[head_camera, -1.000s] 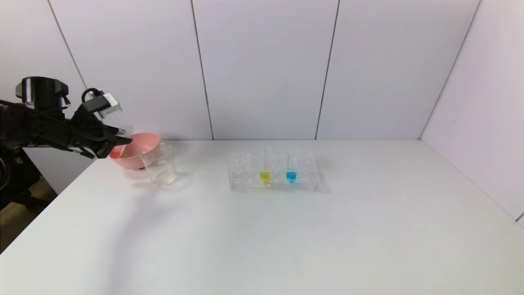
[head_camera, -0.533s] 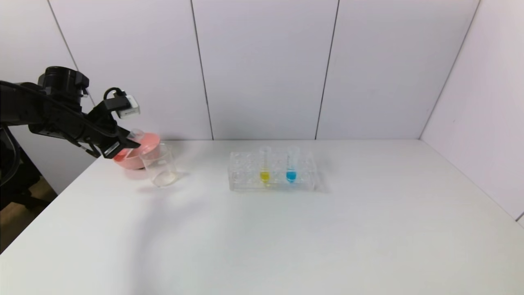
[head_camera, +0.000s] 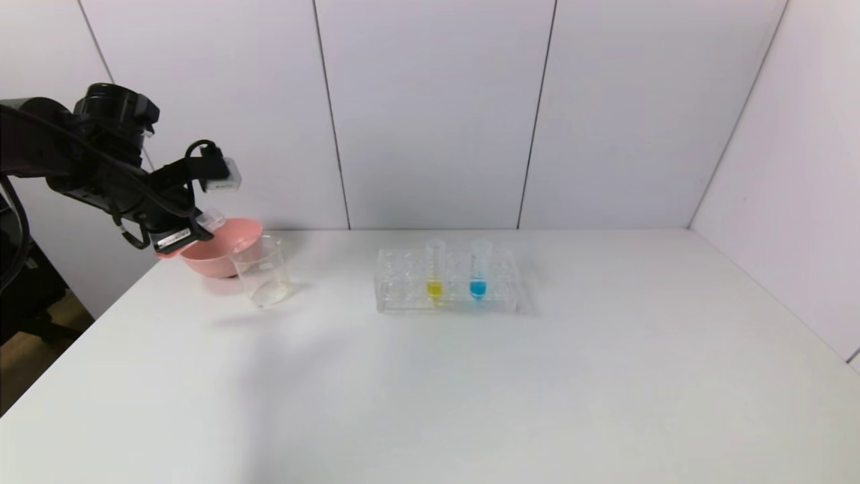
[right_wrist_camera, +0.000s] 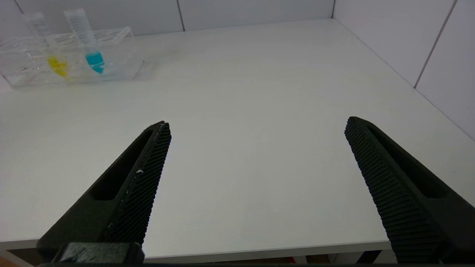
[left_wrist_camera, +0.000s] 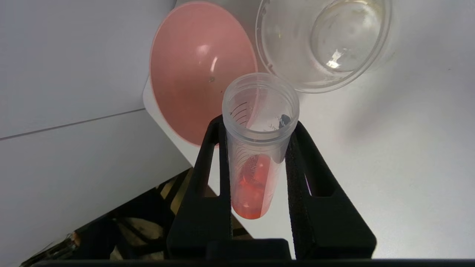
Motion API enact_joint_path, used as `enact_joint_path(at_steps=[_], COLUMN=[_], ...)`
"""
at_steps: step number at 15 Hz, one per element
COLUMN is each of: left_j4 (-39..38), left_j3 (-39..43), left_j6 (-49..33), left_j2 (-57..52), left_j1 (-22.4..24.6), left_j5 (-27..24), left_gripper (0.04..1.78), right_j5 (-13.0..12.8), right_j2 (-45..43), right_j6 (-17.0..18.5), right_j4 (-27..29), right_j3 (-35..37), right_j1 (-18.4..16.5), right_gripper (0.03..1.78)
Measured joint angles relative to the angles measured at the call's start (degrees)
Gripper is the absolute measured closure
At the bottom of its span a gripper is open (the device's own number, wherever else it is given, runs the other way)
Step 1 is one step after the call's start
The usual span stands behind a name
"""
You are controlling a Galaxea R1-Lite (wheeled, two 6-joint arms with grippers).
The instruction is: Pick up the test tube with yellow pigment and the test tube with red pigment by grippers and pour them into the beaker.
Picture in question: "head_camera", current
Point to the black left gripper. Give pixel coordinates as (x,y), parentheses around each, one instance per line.
(176,239)

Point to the test tube with red pigment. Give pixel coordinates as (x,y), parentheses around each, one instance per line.
(213,220)

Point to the test tube with yellow pigment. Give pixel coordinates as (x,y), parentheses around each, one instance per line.
(435,289)

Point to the clear glass beaker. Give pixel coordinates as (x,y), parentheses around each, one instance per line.
(265,282)

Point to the clear acrylic test tube rack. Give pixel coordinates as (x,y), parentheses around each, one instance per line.
(403,302)

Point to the test tube with blue pigment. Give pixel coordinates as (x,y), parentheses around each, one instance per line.
(478,289)

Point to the pink plastic bowl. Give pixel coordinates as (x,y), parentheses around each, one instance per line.
(225,252)

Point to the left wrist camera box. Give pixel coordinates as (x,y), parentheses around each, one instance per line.
(225,176)

